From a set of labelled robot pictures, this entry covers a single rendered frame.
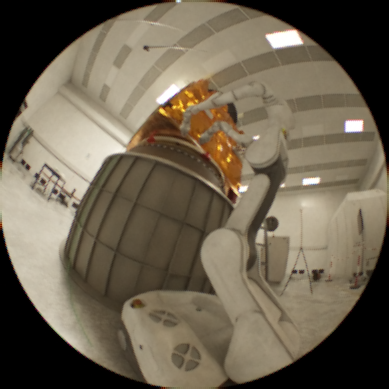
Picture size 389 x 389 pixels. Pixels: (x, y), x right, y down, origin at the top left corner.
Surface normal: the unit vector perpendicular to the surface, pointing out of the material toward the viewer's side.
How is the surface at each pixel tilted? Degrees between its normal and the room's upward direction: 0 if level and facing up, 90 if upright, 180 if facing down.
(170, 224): 90
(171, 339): 38
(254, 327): 87
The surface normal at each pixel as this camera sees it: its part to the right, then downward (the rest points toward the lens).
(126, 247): 0.23, -0.36
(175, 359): 0.64, -0.76
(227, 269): -0.68, -0.49
